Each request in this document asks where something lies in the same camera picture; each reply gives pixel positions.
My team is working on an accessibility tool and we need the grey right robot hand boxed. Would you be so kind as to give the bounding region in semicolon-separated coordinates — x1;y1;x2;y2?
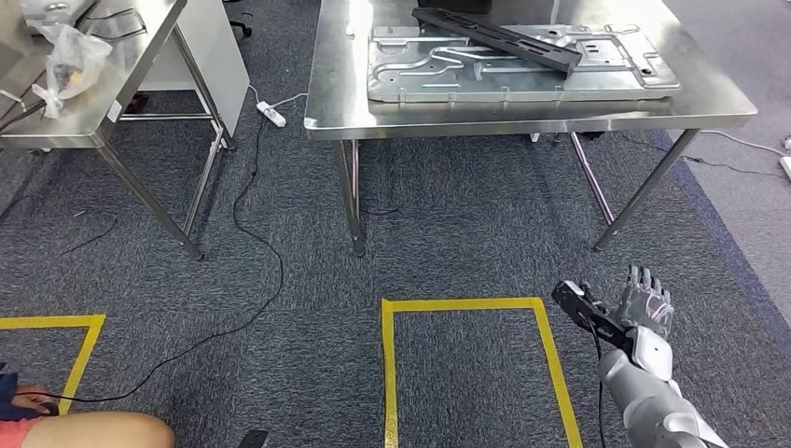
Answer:
618;265;675;339

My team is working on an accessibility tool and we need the long black plastic part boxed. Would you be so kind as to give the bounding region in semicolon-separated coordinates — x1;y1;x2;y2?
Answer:
411;7;583;78

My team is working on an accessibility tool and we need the stainless steel workbench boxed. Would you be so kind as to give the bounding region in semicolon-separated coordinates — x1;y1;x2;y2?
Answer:
303;0;758;258

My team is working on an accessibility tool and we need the stamped sheet metal panel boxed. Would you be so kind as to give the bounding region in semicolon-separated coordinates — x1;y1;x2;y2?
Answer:
368;23;682;104

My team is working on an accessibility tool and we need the person's leg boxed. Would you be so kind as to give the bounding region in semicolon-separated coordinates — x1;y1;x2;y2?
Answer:
0;411;176;448

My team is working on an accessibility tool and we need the stainless steel side table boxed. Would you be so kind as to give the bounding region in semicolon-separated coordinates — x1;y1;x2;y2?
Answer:
0;0;236;261

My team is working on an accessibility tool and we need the person's hand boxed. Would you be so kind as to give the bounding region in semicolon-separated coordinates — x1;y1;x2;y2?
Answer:
10;385;62;416

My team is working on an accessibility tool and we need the clear plastic bag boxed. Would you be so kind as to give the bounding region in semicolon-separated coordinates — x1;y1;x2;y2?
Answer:
31;23;114;119

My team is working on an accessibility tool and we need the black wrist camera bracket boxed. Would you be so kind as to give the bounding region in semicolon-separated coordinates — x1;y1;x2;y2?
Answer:
550;279;636;358

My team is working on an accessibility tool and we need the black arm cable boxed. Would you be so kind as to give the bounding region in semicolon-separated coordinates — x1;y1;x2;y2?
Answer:
587;315;610;448

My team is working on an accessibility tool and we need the black floor cable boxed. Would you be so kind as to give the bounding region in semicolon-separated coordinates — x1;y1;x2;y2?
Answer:
15;117;284;403

